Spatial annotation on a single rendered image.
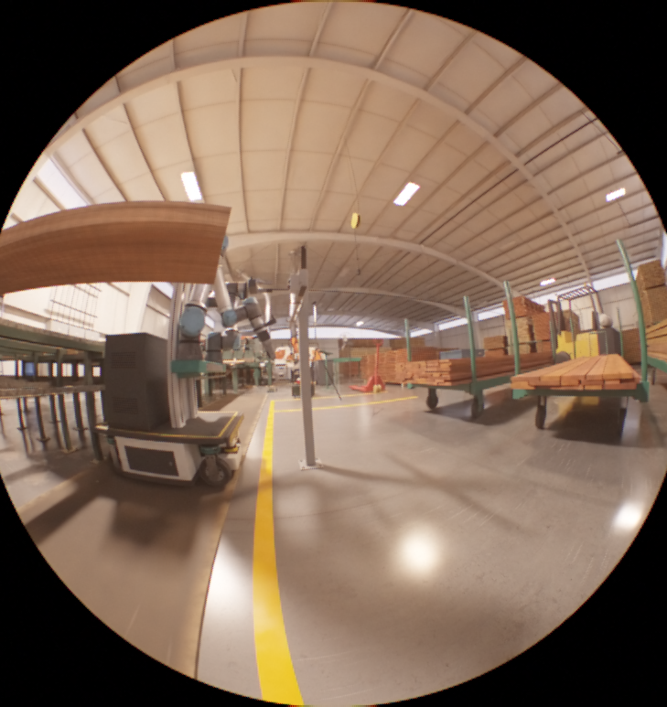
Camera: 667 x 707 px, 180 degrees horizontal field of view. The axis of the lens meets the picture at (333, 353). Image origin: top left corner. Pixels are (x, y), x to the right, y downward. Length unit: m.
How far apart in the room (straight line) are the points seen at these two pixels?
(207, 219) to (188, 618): 0.90
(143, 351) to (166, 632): 1.17
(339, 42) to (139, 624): 7.09
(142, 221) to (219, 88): 6.34
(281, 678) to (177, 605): 0.33
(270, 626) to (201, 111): 7.43
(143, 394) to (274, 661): 1.20
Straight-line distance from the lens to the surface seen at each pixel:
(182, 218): 0.40
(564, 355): 6.80
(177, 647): 0.74
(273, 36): 6.35
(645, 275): 9.45
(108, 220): 0.45
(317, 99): 6.70
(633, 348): 9.06
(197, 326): 0.97
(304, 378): 1.30
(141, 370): 1.26
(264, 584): 0.77
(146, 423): 1.29
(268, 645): 0.68
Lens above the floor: 0.64
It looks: 4 degrees up
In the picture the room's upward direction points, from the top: 3 degrees counter-clockwise
